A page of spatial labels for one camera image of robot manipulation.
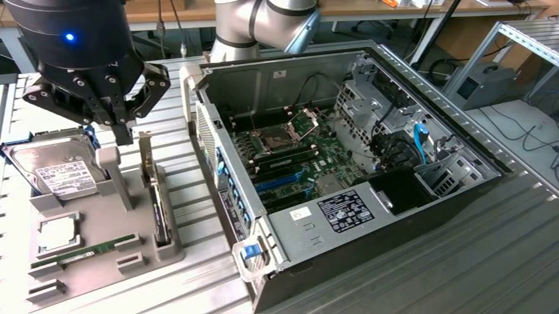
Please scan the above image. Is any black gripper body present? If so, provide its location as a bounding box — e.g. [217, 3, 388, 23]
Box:
[4, 0, 148, 114]

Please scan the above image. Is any Nvidia Quadro graphics card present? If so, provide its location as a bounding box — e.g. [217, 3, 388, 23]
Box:
[137, 130, 173, 248]

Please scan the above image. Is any black office chair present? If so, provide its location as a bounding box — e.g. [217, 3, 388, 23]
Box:
[330, 19, 398, 42]
[130, 31, 176, 60]

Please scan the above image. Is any cardboard box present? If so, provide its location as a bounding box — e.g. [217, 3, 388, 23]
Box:
[125, 0, 188, 14]

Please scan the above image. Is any blue disk caddy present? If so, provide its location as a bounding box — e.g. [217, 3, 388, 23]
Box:
[0, 123, 105, 171]

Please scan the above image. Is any silver hard disk drive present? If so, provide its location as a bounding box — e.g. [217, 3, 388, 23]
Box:
[1, 134, 109, 201]

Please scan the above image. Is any CPU socket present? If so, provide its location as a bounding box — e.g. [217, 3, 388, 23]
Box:
[256, 129, 298, 155]

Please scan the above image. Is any open PC case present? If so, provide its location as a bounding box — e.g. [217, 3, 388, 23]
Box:
[178, 39, 515, 314]

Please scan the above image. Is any metal socket cover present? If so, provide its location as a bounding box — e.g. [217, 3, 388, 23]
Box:
[285, 109, 322, 144]

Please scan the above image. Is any dark RAM stick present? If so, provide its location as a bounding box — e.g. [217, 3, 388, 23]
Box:
[254, 153, 318, 175]

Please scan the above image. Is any silver CPU chip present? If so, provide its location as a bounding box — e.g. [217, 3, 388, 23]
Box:
[37, 217, 78, 252]

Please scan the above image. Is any grey parts rack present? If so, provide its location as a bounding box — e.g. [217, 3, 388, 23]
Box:
[24, 146, 186, 304]

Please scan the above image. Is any black expansion slot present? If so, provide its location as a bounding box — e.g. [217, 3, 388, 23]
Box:
[260, 191, 312, 212]

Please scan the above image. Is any perforated metal drive cage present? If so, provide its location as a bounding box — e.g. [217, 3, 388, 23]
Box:
[334, 54, 423, 145]

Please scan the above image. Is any green RAM stick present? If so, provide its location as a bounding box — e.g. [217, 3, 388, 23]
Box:
[29, 234, 137, 268]

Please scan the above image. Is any grey chipset heatsink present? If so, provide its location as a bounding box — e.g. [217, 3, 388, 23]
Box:
[314, 174, 345, 194]

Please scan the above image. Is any grey power supply unit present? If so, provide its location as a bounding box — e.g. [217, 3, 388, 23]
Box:
[264, 182, 396, 273]

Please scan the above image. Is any black stand pole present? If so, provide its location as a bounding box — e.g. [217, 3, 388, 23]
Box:
[409, 0, 464, 68]

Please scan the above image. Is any metal disk bay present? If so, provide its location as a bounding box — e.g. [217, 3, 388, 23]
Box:
[412, 153, 487, 198]

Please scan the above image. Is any brown wooden cabinet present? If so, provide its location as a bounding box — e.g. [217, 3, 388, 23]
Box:
[433, 16, 545, 71]

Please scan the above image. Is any grey desktop tower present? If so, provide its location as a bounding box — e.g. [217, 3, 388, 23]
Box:
[453, 61, 523, 112]

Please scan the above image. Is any grey hanging cable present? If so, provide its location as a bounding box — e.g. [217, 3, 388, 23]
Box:
[154, 0, 169, 37]
[168, 0, 193, 59]

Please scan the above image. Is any thin black wire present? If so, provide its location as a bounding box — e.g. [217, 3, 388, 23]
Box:
[292, 73, 345, 109]

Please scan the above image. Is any black wire bundle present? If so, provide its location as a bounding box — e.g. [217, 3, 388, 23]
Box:
[369, 96, 419, 173]

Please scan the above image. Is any blue wire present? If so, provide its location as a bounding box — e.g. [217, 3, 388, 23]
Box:
[410, 120, 431, 165]

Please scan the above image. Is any coiled black cable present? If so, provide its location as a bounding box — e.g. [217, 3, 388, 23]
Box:
[428, 58, 456, 82]

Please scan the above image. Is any aluminium frame table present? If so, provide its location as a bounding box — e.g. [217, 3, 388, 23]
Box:
[440, 18, 559, 111]

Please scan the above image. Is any black table cable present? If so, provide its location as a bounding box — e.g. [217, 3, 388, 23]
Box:
[477, 106, 559, 153]

